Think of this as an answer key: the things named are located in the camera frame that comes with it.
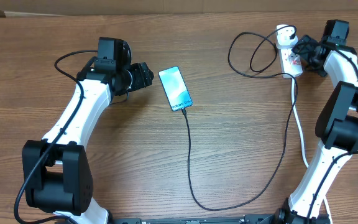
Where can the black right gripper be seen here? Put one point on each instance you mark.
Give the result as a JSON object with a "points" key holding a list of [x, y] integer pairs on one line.
{"points": [[308, 46]]}

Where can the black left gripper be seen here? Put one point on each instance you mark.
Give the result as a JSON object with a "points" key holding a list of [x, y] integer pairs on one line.
{"points": [[142, 76]]}

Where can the black smartphone lit screen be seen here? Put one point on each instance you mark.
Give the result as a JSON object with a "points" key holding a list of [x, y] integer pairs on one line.
{"points": [[175, 88]]}

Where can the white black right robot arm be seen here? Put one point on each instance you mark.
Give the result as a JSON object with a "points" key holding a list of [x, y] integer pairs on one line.
{"points": [[337, 124]]}

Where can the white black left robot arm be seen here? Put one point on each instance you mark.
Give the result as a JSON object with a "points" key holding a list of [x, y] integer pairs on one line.
{"points": [[57, 175]]}

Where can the white power strip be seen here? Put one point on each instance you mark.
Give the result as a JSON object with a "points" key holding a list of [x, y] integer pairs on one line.
{"points": [[290, 62]]}

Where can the brown cardboard backdrop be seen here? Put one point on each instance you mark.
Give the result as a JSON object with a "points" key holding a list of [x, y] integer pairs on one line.
{"points": [[117, 7]]}

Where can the white usb wall charger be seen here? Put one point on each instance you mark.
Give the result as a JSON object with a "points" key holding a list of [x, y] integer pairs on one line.
{"points": [[286, 37]]}

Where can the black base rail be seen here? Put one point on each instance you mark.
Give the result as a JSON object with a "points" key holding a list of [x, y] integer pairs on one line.
{"points": [[247, 219]]}

